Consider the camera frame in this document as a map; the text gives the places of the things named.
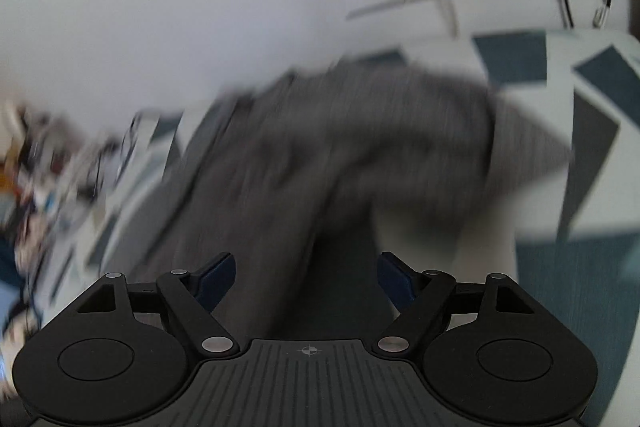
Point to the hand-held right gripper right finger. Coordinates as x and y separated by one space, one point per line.
396 274

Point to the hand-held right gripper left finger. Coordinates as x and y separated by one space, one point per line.
218 275

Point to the grey knit sweater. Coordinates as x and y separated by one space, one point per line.
325 157

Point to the geometric patterned table cloth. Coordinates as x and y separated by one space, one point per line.
550 167

